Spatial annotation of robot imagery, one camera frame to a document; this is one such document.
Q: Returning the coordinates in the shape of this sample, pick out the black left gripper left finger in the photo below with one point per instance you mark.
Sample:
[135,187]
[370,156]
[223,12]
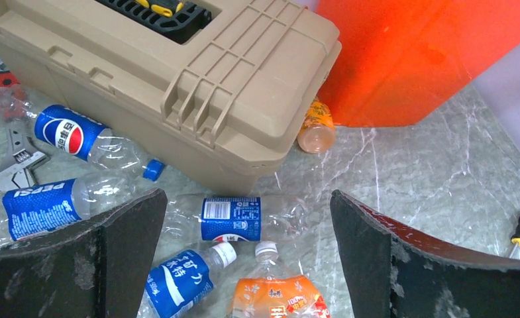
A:
[93,268]

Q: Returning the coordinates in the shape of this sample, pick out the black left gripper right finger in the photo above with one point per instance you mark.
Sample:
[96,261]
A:
[394,270]

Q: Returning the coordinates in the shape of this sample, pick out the orange plastic bin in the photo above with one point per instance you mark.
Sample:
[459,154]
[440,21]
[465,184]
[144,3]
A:
[400,60]

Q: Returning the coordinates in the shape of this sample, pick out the blue label water bottle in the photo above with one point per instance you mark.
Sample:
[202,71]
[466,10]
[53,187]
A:
[178,283]

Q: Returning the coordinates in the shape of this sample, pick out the pepsi bottle blue label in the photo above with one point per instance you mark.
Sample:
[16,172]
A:
[38,210]

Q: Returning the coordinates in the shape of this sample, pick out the large orange bottle centre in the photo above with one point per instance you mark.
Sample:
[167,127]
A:
[272,290]

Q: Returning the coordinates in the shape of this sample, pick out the pepsi bottle near toolbox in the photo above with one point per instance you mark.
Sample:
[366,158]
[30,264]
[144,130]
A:
[92,141]

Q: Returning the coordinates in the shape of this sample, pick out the small orange juice bottle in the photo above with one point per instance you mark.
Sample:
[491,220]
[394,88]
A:
[317,133]

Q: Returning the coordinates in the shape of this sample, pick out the tan plastic toolbox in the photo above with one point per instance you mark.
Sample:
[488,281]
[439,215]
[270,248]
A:
[224,106]

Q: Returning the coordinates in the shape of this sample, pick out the screwdriver in toolbox lid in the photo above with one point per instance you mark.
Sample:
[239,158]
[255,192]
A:
[165,8]

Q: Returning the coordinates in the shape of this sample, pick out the red handled pliers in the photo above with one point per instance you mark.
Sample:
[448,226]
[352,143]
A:
[13,97]

